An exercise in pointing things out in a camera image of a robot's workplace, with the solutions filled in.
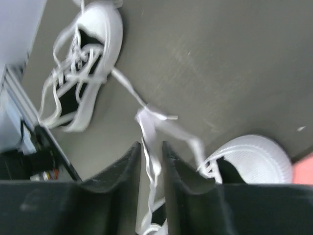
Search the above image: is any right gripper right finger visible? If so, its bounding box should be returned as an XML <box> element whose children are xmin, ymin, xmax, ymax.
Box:
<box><xmin>162</xmin><ymin>142</ymin><xmax>313</xmax><ymax>235</ymax></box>

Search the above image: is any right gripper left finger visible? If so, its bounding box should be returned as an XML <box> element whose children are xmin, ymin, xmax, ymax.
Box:
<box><xmin>0</xmin><ymin>142</ymin><xmax>141</xmax><ymax>235</ymax></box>

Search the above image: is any black white sneaker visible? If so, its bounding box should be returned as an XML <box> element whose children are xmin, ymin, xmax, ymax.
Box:
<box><xmin>135</xmin><ymin>106</ymin><xmax>293</xmax><ymax>235</ymax></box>
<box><xmin>38</xmin><ymin>0</ymin><xmax>177</xmax><ymax>132</ymax></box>

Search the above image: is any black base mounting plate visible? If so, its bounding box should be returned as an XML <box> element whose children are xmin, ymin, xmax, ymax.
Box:
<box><xmin>0</xmin><ymin>120</ymin><xmax>81</xmax><ymax>182</ymax></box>

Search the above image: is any pink folded cloth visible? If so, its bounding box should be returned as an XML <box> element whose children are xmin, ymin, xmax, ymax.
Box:
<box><xmin>292</xmin><ymin>153</ymin><xmax>313</xmax><ymax>185</ymax></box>

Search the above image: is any aluminium extrusion rail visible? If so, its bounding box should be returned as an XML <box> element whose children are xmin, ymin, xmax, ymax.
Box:
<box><xmin>2</xmin><ymin>65</ymin><xmax>38</xmax><ymax>130</ymax></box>

